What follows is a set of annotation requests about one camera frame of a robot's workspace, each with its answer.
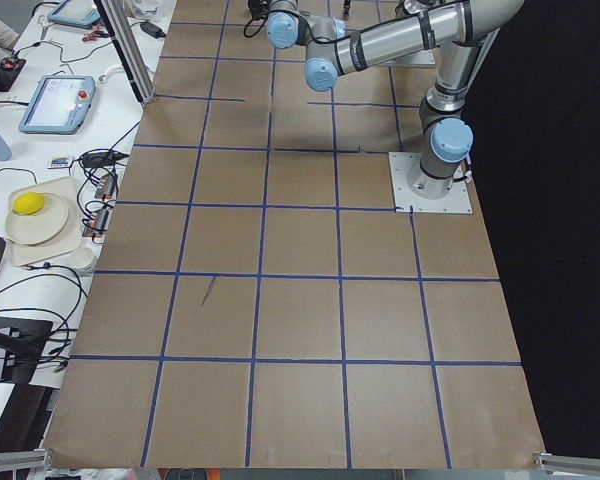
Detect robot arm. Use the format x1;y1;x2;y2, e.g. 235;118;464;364
249;0;523;200

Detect black monitor stand base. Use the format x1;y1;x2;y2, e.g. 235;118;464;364
0;317;53;384

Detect white paper cup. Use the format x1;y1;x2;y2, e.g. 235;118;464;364
69;247;98;276

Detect black power adapter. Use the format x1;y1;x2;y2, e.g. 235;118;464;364
139;20;166;39

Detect beige plate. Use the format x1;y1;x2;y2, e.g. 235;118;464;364
5;193;69;245

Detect teach pendant tablet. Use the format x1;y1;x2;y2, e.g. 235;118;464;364
18;75;96;135

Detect yellow lemon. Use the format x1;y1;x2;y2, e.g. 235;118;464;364
12;192;46;216

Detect beige tray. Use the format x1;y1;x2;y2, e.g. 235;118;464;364
5;177;82;267

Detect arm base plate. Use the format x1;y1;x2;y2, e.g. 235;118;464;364
388;152;472;214
384;50;436;68

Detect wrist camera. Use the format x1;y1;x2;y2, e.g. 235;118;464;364
247;0;271;21

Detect aluminium frame post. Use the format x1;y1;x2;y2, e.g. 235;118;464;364
94;0;155;105

